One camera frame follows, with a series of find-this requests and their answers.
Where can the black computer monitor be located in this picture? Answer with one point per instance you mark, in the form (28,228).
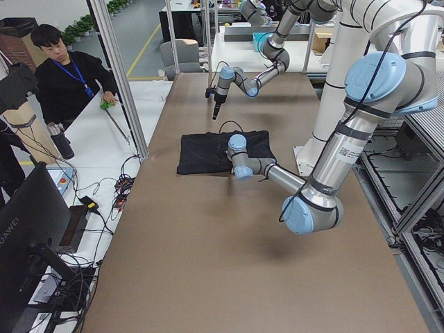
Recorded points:
(33,223)

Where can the black water bottle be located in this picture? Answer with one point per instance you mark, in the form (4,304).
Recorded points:
(61,142)

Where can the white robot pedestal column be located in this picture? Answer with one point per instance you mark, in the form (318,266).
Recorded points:
(408,29)

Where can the black t-shirt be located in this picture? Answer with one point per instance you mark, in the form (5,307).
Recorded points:
(206,153)

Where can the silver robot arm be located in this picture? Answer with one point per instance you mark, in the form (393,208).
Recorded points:
(271,48)
(398,78)

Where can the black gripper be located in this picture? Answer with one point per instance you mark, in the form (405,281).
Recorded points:
(218,99)

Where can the blue teach pendant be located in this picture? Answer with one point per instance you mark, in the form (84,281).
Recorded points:
(62,177)

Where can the metal reacher grabber tool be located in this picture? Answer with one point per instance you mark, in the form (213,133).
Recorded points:
(105,106)

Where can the person in black sweater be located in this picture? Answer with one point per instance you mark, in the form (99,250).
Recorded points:
(67,80)

